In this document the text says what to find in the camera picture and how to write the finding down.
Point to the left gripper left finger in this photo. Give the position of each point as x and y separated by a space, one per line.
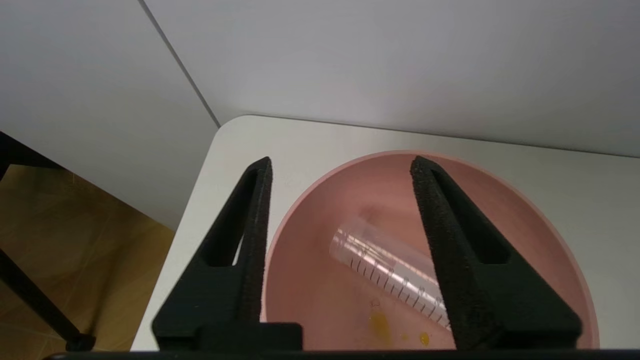
220 295

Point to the test tube with red pigment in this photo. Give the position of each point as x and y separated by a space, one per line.
380 265

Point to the pink bowl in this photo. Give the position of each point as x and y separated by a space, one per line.
325 280

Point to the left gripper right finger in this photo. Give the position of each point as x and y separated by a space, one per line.
480 300

